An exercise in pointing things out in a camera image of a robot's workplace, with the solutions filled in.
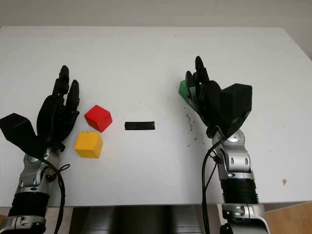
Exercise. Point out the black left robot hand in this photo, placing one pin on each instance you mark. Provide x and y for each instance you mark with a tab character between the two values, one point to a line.
53	117

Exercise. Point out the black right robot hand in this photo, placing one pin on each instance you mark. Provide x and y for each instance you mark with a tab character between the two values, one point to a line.
209	102

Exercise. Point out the green wooden block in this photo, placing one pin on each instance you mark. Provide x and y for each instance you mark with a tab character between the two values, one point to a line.
182	90

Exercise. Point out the red wooden block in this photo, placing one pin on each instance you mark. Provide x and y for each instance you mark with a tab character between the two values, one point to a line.
97	118

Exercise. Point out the yellow wooden block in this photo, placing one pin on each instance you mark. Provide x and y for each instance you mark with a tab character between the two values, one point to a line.
87	145

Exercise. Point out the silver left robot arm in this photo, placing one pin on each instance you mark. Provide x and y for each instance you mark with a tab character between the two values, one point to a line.
29	170

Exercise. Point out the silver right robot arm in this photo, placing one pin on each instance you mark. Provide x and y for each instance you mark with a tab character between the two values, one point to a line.
239	161

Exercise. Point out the black tape strip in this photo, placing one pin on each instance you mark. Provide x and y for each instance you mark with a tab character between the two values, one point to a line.
140	125

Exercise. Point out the dark grey robot torso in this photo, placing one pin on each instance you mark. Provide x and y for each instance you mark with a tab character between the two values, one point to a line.
136	219

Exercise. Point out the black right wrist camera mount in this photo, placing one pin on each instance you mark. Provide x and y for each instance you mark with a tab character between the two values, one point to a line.
236	104

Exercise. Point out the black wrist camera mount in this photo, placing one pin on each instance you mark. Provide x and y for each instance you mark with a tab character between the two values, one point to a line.
236	104
19	131

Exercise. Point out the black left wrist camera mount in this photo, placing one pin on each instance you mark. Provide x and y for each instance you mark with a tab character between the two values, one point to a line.
19	131

